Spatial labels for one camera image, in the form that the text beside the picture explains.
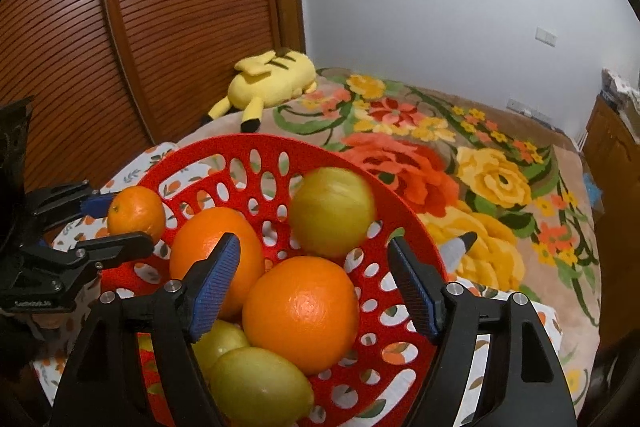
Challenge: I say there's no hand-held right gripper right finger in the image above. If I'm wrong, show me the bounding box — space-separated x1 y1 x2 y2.
387 237 581 427

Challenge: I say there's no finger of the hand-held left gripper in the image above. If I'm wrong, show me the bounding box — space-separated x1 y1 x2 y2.
40 231 155 279
27 181 120 229

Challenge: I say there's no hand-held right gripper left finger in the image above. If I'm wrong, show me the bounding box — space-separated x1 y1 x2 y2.
50 232 242 427

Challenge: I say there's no small tangerine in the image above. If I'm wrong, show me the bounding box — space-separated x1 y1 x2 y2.
107 186 167 250

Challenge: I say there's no yellow-green lemon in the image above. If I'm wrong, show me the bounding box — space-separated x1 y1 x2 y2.
289 167 376 259
192 319 251 378
209 347 315 427

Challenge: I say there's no large orange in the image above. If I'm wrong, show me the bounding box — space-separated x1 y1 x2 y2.
169 207 266 320
242 256 360 362

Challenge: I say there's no red plastic perforated basket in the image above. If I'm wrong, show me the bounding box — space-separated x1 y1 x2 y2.
100 133 453 427

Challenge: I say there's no orange-print white tablecloth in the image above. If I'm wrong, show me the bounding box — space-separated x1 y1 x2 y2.
32 142 563 427

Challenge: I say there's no white tube with dark tip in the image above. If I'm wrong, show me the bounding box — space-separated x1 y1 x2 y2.
440 232 478 278

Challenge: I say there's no floral blanket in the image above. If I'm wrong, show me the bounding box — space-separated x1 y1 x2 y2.
270 67 606 408

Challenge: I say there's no brown wooden louvered wardrobe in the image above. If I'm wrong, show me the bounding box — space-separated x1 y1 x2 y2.
0 0 307 208

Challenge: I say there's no yellow plush toy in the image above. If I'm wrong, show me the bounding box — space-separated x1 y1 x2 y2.
201 48 317 134

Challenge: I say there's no brown wooden cabinet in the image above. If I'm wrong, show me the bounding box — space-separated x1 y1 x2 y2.
582 96 640 343

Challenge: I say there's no cardboard box with clutter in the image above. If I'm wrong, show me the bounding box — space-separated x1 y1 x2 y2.
601 68 640 110

